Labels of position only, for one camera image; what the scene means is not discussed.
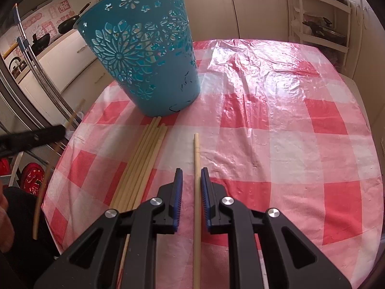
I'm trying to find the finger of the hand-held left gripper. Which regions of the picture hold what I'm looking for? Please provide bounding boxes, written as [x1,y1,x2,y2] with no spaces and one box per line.
[0,125,66,157]

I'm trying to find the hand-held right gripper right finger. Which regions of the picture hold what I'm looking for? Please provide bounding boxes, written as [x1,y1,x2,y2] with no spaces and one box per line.
[200,167,353,289]

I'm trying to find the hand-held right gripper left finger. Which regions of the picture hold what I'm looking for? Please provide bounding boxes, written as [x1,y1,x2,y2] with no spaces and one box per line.
[33,168,184,289]

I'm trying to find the pale wooden chopstick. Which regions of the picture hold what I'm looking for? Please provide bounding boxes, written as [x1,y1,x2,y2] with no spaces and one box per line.
[32,98,87,241]
[192,132,202,289]

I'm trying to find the bundle of wooden chopsticks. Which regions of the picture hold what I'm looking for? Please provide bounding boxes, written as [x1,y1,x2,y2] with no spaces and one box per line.
[110,116,168,289]

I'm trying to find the person's left hand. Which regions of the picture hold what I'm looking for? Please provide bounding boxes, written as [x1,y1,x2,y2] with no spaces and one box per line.
[0,187,15,253]

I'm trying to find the red round plastic item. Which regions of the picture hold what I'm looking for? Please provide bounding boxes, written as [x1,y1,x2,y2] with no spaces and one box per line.
[0,157,45,196]

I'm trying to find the dark kettle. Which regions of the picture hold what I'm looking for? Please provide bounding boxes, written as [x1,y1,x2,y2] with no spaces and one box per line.
[8,57,23,77]

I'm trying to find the red white checked tablecloth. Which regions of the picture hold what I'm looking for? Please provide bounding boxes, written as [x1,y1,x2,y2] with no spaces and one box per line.
[42,39,382,289]

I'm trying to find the cream drawer cabinet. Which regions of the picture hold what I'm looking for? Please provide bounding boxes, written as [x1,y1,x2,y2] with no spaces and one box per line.
[16,28,112,100]

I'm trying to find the person's dark pants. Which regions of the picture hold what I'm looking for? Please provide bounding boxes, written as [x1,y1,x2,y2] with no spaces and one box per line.
[0,187,61,289]

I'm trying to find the cream cabinet row with doors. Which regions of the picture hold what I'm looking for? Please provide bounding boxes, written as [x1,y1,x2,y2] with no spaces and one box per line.
[192,0,289,41]

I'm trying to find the dark pan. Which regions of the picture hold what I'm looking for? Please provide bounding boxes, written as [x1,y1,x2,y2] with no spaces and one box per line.
[302,16,346,41]

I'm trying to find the white shelf cart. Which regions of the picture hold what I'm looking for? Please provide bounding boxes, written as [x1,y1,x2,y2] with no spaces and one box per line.
[286,0,352,73]

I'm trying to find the red wall stickers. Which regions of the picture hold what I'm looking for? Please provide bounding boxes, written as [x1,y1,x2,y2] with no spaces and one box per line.
[18,0,73,41]

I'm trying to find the black wok with long handle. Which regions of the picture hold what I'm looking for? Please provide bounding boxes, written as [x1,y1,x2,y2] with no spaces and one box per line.
[57,1,92,35]

